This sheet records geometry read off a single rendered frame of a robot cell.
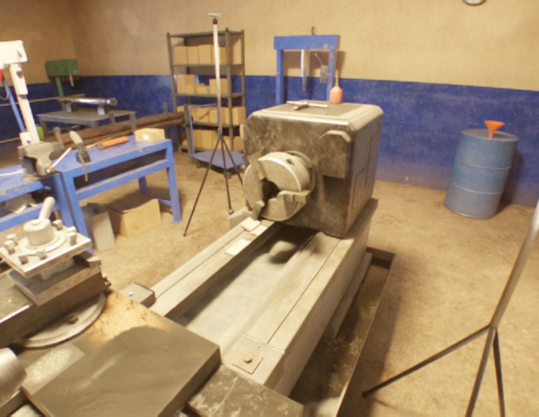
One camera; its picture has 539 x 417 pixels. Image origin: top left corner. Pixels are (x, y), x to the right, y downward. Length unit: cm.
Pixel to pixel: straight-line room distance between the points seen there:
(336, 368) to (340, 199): 69
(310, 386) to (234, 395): 63
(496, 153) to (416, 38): 167
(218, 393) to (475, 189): 352
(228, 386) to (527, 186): 438
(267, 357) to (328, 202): 72
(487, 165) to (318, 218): 273
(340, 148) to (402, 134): 340
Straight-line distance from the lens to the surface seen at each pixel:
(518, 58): 450
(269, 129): 136
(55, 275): 93
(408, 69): 449
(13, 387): 67
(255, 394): 79
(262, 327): 97
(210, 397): 80
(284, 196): 112
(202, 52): 538
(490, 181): 394
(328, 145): 121
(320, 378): 141
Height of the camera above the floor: 154
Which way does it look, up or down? 25 degrees down
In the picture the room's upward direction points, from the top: straight up
